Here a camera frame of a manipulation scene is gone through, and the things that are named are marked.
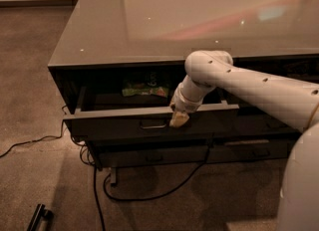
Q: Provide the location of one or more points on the black metal object on floor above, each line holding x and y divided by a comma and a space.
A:
41, 220

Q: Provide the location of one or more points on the dark grey drawer cabinet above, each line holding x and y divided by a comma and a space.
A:
108, 41

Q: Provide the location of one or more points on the green snack bag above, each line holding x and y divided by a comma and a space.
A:
147, 86

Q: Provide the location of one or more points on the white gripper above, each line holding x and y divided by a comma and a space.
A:
181, 102

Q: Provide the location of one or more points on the metal cabinet leg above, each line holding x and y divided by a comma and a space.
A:
113, 176

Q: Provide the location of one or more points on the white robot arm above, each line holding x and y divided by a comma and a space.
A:
293, 102

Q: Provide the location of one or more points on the dark grey drawer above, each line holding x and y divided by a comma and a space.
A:
121, 126
250, 150
253, 122
156, 156

